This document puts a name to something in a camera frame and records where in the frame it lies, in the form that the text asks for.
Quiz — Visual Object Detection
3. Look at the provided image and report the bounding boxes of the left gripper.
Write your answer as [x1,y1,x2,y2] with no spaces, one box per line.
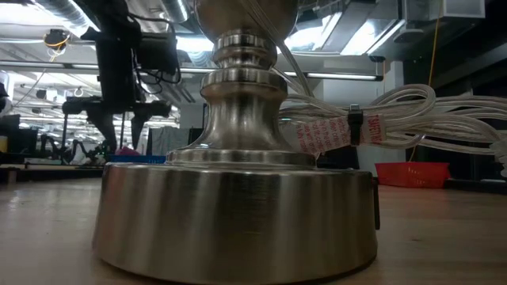
[62,59,172,154]

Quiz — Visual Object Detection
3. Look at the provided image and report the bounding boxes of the black computer with green lights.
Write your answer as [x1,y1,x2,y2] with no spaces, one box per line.
[93,142,111,164]

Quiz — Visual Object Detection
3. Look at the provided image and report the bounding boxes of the blue plastic bin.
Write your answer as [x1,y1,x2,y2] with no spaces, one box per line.
[109,154,167,165]

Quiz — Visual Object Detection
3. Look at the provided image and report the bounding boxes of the grey hanging cloth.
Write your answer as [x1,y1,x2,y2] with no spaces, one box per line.
[148,126,192,156]

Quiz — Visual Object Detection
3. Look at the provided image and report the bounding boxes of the background wooden table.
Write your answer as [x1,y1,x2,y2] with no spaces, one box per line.
[0,162,105,184]

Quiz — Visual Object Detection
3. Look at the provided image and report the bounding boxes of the brushed metal lamp base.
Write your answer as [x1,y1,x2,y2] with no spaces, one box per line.
[91,0,380,285]

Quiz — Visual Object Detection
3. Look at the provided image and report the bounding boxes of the white red-printed warning tag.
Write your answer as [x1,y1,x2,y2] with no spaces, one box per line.
[295,113,387,158]

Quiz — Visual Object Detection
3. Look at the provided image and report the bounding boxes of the red plastic bin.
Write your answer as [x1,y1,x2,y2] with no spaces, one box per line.
[375,161,452,189]

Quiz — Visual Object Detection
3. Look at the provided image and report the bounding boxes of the white ceiling vent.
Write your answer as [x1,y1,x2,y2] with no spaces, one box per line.
[403,0,486,21]

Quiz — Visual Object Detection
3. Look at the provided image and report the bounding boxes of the black background frame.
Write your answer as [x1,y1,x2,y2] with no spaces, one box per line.
[61,113,128,159]

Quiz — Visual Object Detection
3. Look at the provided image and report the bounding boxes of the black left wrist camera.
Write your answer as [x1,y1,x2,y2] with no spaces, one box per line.
[136,32,180,75]

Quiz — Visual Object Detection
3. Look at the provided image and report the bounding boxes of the black ceiling cord reel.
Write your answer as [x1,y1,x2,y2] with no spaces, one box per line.
[42,28,72,52]

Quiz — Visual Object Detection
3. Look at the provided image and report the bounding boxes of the silver ventilation duct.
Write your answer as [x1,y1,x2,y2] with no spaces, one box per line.
[35,0,100,32]

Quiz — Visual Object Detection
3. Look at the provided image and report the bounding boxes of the ceiling light rail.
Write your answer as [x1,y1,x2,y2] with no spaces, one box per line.
[0,59,384,82]

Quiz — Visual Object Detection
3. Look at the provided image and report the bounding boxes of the black cable tie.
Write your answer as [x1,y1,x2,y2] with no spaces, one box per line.
[347,104,364,146]

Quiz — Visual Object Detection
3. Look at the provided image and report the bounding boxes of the clear coiled lamp cord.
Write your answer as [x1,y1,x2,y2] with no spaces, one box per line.
[237,0,507,179]

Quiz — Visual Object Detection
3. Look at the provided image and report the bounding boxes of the yellow hanging cord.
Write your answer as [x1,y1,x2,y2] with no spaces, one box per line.
[426,15,443,93]

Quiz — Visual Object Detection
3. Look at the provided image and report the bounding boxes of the black aluminium table frame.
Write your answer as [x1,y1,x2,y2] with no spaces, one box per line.
[443,177,507,195]

